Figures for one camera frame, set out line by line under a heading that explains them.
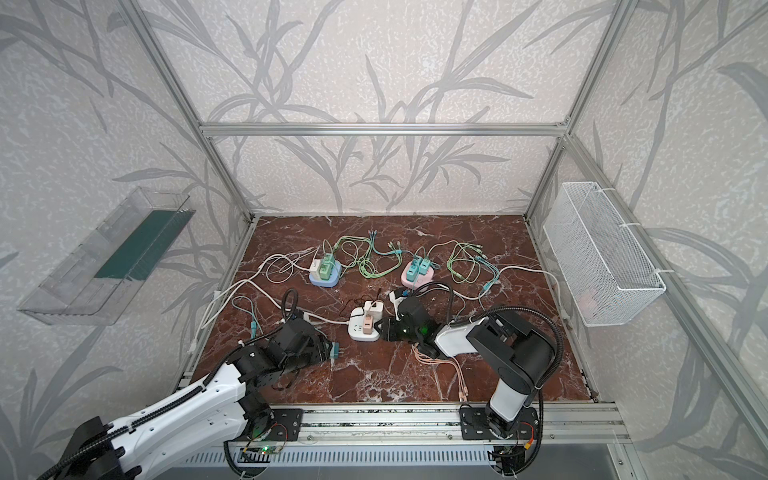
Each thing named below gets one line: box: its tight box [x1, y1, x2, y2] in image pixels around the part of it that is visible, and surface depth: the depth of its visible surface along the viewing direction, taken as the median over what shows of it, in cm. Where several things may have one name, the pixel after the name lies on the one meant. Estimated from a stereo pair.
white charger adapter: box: [364, 300, 384, 321], surface depth 88 cm
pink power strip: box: [401, 261, 434, 290], surface depth 101 cm
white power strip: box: [348, 307, 380, 341], surface depth 90 cm
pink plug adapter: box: [363, 315, 373, 335], surface depth 86 cm
